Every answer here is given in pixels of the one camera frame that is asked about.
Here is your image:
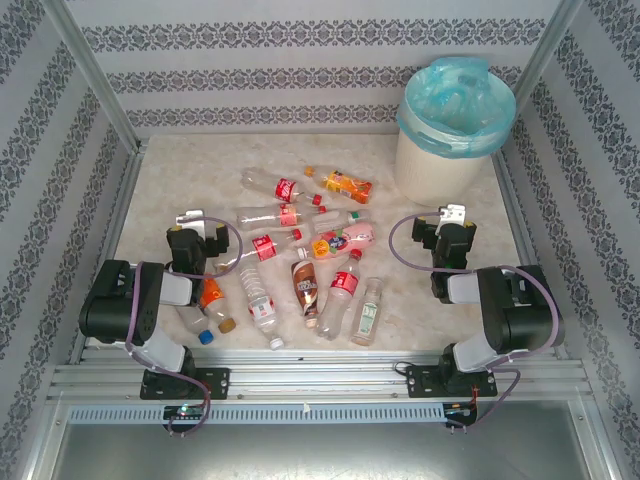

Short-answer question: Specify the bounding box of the aluminium corner post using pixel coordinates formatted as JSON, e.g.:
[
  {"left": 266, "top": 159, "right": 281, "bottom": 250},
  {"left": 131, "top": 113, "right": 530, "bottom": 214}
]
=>
[
  {"left": 39, "top": 0, "right": 147, "bottom": 154},
  {"left": 508, "top": 0, "right": 585, "bottom": 124}
]

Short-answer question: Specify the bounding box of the aluminium side rail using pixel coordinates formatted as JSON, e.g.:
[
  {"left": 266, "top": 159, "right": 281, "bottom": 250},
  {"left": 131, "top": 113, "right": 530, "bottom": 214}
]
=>
[
  {"left": 492, "top": 148, "right": 571, "bottom": 360},
  {"left": 67, "top": 143, "right": 149, "bottom": 366}
]

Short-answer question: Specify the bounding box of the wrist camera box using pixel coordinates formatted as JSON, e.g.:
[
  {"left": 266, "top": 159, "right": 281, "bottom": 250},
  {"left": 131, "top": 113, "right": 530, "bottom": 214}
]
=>
[
  {"left": 174, "top": 209, "right": 207, "bottom": 235},
  {"left": 434, "top": 202, "right": 470, "bottom": 236}
]

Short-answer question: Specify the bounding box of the slotted grey cable duct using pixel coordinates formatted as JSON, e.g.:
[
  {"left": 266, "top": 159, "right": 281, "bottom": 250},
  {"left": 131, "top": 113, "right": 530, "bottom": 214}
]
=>
[{"left": 67, "top": 403, "right": 446, "bottom": 425}]

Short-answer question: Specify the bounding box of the white waste bin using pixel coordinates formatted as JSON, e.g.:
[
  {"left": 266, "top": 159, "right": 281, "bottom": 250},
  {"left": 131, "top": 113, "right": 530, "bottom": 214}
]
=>
[{"left": 393, "top": 94, "right": 504, "bottom": 208}]

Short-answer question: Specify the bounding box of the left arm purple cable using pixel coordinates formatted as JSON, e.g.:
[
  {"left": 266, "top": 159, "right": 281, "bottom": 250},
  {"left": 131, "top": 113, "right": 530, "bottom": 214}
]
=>
[{"left": 123, "top": 215, "right": 245, "bottom": 437}]

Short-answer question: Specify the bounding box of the clear bottle blue cap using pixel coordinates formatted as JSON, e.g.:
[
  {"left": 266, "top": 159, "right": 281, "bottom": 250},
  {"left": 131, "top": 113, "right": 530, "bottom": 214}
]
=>
[{"left": 174, "top": 303, "right": 217, "bottom": 347}]

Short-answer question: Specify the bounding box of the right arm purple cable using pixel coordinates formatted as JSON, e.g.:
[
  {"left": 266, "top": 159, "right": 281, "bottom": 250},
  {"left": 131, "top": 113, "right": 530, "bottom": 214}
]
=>
[{"left": 388, "top": 209, "right": 562, "bottom": 431}]

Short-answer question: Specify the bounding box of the small clear bottle green label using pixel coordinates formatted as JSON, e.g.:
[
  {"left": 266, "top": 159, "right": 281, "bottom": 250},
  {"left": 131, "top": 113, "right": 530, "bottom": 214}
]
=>
[{"left": 348, "top": 276, "right": 385, "bottom": 348}]

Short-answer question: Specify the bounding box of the aluminium mounting rail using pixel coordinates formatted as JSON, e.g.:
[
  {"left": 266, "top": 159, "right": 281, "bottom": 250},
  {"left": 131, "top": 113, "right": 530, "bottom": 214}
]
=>
[{"left": 47, "top": 347, "right": 596, "bottom": 401}]

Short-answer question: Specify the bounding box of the ribbed water bottle white cap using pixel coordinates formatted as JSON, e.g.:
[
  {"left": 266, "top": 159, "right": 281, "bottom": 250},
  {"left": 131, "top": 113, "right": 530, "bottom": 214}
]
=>
[{"left": 237, "top": 262, "right": 286, "bottom": 351}]

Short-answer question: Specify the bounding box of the clear bottle red label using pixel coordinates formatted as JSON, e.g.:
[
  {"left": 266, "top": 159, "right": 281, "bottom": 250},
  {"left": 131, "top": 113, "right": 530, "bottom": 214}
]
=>
[
  {"left": 235, "top": 203, "right": 329, "bottom": 231},
  {"left": 213, "top": 227, "right": 305, "bottom": 275},
  {"left": 241, "top": 167, "right": 325, "bottom": 206}
]

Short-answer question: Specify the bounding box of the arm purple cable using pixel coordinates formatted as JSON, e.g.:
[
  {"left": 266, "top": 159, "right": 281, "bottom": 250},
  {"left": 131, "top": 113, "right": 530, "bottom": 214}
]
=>
[
  {"left": 123, "top": 215, "right": 245, "bottom": 437},
  {"left": 388, "top": 209, "right": 562, "bottom": 431}
]

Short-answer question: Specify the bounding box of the large clear cola bottle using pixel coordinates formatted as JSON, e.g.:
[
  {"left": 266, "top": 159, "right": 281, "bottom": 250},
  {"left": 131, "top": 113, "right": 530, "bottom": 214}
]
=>
[{"left": 314, "top": 247, "right": 365, "bottom": 342}]

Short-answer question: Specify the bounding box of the grey metal panel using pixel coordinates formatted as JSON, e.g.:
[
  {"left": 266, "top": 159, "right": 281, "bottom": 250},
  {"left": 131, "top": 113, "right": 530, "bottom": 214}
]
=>
[{"left": 29, "top": 399, "right": 621, "bottom": 480}]

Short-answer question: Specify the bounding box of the brown chocolate drink bottle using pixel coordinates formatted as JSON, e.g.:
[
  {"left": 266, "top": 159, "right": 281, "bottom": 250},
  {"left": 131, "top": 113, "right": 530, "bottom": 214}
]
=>
[{"left": 290, "top": 258, "right": 321, "bottom": 330}]

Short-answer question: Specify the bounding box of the pink drink bottle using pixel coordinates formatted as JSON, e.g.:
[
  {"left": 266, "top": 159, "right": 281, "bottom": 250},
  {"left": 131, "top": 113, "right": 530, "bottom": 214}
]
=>
[{"left": 296, "top": 222, "right": 377, "bottom": 262}]

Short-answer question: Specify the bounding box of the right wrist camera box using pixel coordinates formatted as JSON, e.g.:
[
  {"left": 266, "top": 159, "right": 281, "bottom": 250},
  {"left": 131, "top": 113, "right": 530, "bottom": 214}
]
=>
[{"left": 434, "top": 202, "right": 470, "bottom": 236}]

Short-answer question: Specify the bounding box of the clear bottle orange label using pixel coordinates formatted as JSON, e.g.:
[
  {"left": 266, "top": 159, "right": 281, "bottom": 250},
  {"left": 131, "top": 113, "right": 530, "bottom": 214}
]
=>
[{"left": 198, "top": 276, "right": 240, "bottom": 335}]

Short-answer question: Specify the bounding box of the orange juice bottle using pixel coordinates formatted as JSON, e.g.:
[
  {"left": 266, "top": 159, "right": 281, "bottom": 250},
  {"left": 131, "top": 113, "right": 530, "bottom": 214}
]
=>
[{"left": 303, "top": 165, "right": 375, "bottom": 205}]

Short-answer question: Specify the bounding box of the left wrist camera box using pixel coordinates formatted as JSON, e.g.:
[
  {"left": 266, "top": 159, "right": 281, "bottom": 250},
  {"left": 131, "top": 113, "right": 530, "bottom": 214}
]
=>
[{"left": 174, "top": 209, "right": 207, "bottom": 235}]

